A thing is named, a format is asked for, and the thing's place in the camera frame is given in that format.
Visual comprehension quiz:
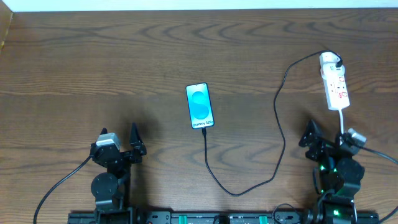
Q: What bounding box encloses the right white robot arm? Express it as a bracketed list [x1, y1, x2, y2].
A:
[298, 119, 366, 223]

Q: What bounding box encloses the black USB charging cable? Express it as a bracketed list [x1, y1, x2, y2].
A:
[201, 49, 344, 197]

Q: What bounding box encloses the white power strip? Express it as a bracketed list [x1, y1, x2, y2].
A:
[320, 63, 350, 111]

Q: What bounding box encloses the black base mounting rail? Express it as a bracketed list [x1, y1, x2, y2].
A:
[67, 210, 381, 224]

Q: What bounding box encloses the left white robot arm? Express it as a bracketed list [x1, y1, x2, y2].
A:
[90, 123, 147, 223]

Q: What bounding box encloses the cardboard box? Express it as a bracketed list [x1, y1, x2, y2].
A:
[0, 0, 14, 51]

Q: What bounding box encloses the blue Samsung Galaxy smartphone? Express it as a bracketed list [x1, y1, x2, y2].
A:
[185, 83, 215, 129]

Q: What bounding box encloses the white USB charger plug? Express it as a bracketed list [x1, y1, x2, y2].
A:
[319, 52, 343, 68]

